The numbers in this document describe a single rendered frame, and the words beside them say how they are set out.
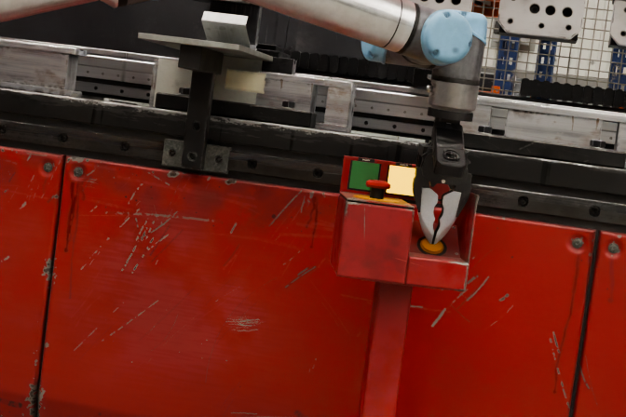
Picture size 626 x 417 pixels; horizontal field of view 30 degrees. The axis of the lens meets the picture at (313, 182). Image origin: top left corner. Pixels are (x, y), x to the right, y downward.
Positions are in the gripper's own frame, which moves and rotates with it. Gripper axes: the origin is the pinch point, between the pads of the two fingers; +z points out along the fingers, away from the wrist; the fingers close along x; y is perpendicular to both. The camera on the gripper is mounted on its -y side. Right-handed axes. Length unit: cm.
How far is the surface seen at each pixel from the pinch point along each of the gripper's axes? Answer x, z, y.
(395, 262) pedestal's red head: 6.4, 3.5, -6.8
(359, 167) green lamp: 12.4, -8.4, 9.5
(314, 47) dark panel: 19, -25, 95
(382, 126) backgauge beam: 4, -11, 63
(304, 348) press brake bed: 16.4, 26.9, 23.0
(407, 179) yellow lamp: 4.2, -7.4, 9.4
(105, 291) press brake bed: 54, 23, 32
